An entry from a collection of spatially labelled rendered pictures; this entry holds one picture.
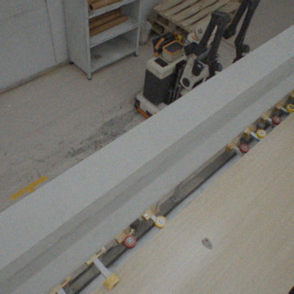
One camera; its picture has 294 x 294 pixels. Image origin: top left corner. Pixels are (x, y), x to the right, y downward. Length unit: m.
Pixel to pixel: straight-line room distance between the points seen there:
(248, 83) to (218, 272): 1.61
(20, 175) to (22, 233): 3.06
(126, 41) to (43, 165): 2.32
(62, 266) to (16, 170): 3.05
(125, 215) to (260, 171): 2.14
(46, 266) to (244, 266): 1.81
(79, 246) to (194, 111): 0.32
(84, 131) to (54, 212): 3.33
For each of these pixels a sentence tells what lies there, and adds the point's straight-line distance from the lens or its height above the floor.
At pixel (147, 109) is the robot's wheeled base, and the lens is 3.78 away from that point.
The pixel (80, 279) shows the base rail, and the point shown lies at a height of 0.70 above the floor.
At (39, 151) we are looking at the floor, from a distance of 3.66.
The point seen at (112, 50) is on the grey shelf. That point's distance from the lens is 4.71.
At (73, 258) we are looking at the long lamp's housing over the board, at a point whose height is 2.36.
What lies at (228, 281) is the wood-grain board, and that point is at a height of 0.90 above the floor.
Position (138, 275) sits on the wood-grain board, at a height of 0.90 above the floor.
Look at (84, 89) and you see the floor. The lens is 4.29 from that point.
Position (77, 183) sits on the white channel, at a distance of 0.49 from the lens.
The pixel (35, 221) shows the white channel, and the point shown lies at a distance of 0.47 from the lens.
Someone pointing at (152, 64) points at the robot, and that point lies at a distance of 3.44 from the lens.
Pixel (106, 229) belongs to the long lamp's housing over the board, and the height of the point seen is 2.36.
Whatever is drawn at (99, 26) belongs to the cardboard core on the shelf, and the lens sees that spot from 4.33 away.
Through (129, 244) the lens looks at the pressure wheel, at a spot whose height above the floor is 0.91.
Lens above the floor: 2.88
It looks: 53 degrees down
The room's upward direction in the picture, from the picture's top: 9 degrees clockwise
